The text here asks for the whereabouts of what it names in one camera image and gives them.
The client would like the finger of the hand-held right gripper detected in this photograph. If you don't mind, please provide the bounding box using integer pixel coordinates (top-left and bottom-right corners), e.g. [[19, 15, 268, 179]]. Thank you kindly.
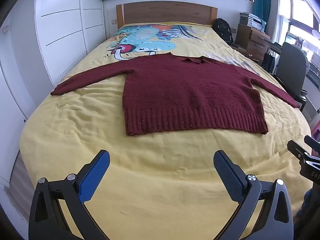
[[287, 140, 320, 178], [304, 135, 320, 150]]

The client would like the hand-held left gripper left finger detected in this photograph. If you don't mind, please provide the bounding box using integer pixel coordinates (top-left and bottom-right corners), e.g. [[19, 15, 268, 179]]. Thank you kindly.
[[28, 149, 111, 240]]

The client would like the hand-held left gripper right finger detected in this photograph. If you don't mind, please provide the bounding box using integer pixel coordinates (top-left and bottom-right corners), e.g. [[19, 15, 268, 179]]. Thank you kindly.
[[213, 150, 294, 240]]

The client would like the maroon knit sweater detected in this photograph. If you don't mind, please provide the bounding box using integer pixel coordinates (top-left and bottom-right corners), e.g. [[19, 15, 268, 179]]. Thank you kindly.
[[50, 52, 300, 137]]

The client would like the yellow printed bedspread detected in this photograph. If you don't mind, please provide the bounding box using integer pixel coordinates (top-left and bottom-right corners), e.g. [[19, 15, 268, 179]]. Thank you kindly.
[[19, 21, 313, 240]]

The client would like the grey office chair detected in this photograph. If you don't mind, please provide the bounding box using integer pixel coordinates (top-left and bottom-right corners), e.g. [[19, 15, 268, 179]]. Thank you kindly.
[[272, 42, 311, 107]]

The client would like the black bag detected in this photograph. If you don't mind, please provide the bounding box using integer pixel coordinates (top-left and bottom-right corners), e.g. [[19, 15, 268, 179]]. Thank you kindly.
[[262, 51, 277, 73]]

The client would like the wooden drawer cabinet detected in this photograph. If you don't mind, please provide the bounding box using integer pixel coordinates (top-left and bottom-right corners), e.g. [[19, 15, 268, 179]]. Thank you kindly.
[[235, 24, 272, 63]]

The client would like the window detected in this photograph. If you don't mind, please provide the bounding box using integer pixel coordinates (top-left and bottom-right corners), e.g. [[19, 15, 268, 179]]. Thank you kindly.
[[279, 0, 320, 58]]

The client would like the white printer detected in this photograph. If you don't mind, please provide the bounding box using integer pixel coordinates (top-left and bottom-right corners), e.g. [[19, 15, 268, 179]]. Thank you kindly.
[[246, 14, 266, 32]]

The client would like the black backpack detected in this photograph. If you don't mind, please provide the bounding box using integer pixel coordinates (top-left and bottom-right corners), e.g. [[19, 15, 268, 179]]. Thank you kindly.
[[214, 18, 234, 44]]

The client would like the white wardrobe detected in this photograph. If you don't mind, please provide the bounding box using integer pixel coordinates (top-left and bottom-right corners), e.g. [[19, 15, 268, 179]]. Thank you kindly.
[[0, 0, 111, 122]]

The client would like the wooden headboard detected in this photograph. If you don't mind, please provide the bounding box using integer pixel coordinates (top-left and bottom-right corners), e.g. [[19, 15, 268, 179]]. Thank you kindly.
[[116, 1, 218, 29]]

